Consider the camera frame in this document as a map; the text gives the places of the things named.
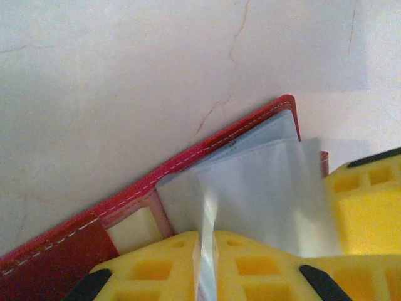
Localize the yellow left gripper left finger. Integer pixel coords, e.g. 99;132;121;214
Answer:
64;230;203;301

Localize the red leather card holder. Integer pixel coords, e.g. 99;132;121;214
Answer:
0;94;342;301

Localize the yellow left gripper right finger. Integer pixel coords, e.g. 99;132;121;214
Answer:
214;233;355;301

